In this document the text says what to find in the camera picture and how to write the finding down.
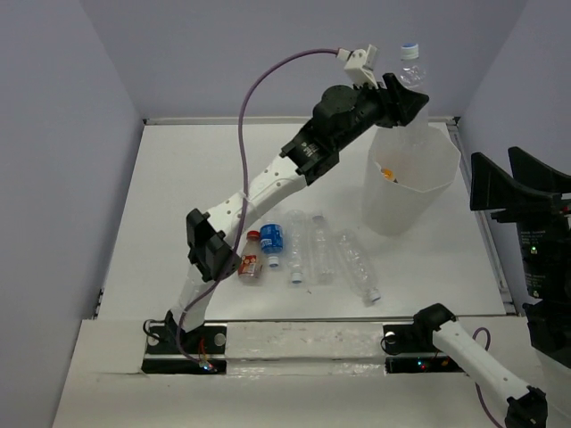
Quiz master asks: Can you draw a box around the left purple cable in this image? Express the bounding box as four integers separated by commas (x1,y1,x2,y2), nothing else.
176,47,344,369

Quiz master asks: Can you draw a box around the orange juice bottle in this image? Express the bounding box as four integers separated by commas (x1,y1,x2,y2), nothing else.
380,168,398,183

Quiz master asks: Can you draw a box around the clear bottle white cap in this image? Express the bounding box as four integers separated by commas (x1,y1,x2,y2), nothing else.
285,210,309,285

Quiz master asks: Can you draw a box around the white plastic bin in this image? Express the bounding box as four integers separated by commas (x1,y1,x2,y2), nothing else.
361,125,460,236

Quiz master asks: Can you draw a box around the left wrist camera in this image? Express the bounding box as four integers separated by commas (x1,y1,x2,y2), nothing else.
336,45,378,88

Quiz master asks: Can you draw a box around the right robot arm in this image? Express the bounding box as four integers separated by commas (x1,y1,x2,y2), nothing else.
410,146,570,427

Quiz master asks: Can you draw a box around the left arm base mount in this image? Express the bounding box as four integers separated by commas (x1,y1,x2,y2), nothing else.
141,319,228,375

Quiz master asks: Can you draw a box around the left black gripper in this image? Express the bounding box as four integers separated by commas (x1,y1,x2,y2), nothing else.
331,71,426,151

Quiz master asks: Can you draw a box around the red cap bottle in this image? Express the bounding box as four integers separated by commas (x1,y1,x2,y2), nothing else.
237,230,263,283

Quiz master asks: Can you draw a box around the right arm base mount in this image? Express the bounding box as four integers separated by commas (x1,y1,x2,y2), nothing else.
380,324,463,375

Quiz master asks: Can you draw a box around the clear bottle grey cap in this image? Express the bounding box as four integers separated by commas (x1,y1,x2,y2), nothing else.
310,213,336,285

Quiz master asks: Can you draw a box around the blue label bottle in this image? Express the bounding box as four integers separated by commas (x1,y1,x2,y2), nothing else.
260,222,284,268

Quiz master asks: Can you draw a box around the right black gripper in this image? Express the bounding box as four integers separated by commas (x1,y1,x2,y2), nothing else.
468,142,571,297

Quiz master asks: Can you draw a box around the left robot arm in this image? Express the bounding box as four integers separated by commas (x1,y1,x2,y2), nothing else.
165,73,429,352

